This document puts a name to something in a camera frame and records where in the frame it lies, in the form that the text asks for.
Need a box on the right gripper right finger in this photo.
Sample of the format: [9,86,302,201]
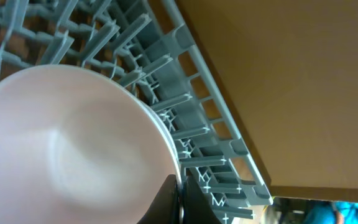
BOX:
[182,176,221,224]

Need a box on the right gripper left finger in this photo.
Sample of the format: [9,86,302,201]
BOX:
[138,174,179,224]

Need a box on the pink bowl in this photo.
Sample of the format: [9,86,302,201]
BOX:
[0,65,179,223]

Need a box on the grey dishwasher rack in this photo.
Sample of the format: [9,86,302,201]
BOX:
[0,0,273,223]

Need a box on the black bag with teal cloth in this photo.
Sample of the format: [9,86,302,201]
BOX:
[303,201,358,224]

